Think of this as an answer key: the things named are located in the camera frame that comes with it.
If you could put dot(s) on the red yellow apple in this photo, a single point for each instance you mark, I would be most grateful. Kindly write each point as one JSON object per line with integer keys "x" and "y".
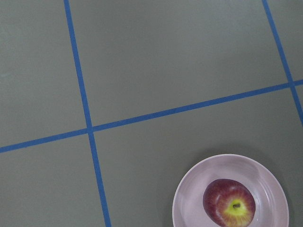
{"x": 229, "y": 203}

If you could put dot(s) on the pink plate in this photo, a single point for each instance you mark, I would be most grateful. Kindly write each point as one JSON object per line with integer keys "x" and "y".
{"x": 271, "y": 203}

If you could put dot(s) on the brown table mat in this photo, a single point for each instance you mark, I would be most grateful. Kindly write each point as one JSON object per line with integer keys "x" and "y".
{"x": 106, "y": 104}

